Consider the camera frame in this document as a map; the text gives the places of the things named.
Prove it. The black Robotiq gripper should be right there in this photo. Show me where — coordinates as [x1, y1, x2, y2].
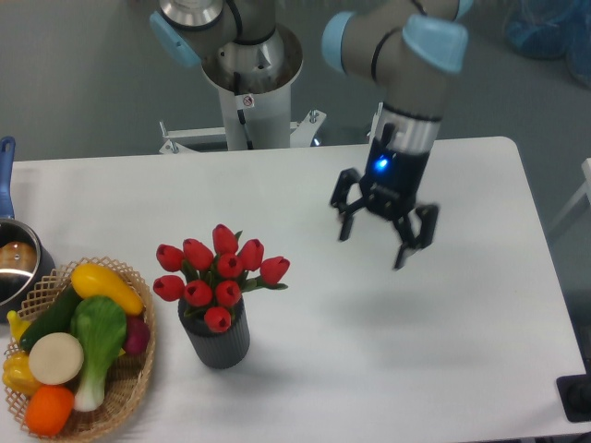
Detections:
[330, 139, 440, 270]

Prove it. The red tulip bouquet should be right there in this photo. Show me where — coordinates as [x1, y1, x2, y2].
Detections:
[152, 224, 291, 335]

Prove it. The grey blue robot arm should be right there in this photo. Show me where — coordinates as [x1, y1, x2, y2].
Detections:
[150, 1, 471, 268]

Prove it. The dark grey ribbed vase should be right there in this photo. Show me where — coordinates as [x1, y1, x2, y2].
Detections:
[177, 299, 250, 369]

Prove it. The blue plastic bag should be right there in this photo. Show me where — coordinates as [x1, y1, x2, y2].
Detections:
[502, 1, 590, 88]

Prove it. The black device at table edge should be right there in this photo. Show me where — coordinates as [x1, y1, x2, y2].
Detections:
[556, 374, 590, 423]

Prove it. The red radish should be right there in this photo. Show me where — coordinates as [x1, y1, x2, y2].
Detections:
[122, 317, 151, 355]

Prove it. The yellow squash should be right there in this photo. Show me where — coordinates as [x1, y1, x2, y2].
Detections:
[70, 263, 144, 316]

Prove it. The green bok choy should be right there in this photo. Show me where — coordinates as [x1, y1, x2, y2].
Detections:
[70, 295, 127, 413]

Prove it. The woven wicker basket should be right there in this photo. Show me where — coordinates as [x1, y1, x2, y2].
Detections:
[1, 257, 156, 442]

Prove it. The dark green cucumber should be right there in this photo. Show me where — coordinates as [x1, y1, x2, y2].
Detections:
[18, 285, 82, 352]

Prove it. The white round radish slice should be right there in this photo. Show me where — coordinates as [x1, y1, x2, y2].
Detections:
[29, 332, 84, 385]

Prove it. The yellow banana tip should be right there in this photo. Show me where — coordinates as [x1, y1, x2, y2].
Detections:
[6, 310, 30, 342]

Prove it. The orange fruit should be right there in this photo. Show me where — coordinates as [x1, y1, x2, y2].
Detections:
[25, 385, 74, 437]

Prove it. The yellow bell pepper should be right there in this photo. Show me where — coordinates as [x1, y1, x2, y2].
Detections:
[2, 351, 42, 397]

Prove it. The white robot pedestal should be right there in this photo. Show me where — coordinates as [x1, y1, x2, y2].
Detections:
[160, 25, 327, 154]

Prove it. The white furniture frame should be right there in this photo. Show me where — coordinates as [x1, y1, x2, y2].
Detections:
[548, 158, 590, 242]

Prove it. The blue handled saucepan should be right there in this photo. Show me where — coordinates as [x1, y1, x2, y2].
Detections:
[1, 136, 54, 325]

